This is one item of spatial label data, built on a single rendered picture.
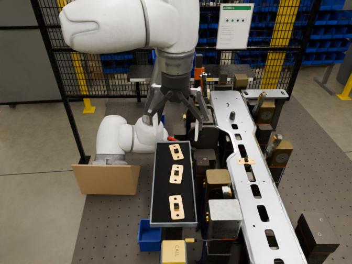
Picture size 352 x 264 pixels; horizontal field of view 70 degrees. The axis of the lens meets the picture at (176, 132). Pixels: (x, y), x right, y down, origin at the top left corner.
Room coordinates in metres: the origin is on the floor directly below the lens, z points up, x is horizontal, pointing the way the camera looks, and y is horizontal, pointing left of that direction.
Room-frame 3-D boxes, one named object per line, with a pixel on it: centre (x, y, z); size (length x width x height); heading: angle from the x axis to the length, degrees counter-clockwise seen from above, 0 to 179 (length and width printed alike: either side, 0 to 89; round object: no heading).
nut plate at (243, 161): (0.83, -0.32, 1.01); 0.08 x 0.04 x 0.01; 91
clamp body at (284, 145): (0.89, -0.51, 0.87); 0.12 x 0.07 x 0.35; 91
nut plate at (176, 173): (0.60, 0.00, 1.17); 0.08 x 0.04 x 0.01; 172
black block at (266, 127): (1.10, -0.50, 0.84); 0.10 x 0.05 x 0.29; 91
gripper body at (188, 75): (0.60, 0.00, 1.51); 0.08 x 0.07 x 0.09; 80
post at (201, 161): (0.73, -0.11, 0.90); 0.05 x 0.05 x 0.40; 1
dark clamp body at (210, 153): (0.79, -0.11, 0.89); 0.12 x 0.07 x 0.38; 91
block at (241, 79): (1.57, -0.44, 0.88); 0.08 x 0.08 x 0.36; 1
